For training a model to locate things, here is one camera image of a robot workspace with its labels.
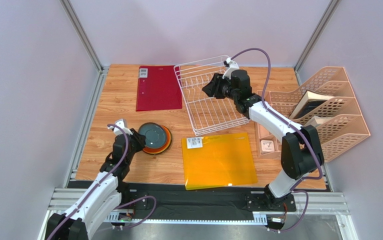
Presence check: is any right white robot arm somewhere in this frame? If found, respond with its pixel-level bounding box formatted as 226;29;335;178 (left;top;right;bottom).
202;69;324;209

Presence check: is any red mat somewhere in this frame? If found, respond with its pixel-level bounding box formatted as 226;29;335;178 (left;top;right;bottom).
135;65;183;112

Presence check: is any white barcode label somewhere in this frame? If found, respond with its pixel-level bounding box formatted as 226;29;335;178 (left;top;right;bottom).
186;137;203;149

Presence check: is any orange mat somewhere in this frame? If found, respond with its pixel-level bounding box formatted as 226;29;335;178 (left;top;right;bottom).
181;132;258;191

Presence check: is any white wire dish rack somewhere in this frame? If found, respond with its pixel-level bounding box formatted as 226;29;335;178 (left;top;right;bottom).
173;55;250;136

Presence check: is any white label on red mat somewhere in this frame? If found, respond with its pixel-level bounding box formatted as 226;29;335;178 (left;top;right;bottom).
138;68;149;79

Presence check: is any dark grey plate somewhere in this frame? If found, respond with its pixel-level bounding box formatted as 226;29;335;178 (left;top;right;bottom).
138;122;168;149

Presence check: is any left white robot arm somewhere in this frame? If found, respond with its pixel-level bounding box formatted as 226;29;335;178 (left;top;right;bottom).
45;128;146;240

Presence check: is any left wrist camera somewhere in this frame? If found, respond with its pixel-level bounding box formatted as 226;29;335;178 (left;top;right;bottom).
113;118;133;136

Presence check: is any small beige tray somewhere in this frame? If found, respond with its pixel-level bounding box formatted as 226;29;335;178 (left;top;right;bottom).
254;122;282;161

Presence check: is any beige plastic file organizer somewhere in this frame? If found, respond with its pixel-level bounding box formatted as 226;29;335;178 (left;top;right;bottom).
264;66;371;163

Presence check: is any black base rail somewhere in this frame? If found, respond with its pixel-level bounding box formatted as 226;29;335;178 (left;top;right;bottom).
121;183;297;221

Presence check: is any black cover book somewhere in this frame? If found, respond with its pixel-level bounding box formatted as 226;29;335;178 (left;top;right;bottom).
289;90;334;120

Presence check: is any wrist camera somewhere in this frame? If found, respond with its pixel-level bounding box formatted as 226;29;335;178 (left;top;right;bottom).
113;118;133;136
222;57;240;80

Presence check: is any tan book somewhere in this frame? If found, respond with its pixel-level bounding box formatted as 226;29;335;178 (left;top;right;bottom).
303;115;333;128

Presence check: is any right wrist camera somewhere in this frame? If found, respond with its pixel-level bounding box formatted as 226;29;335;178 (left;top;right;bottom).
222;57;240;80

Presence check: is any orange plastic plate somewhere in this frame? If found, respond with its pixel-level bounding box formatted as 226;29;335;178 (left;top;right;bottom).
142;125;173;155

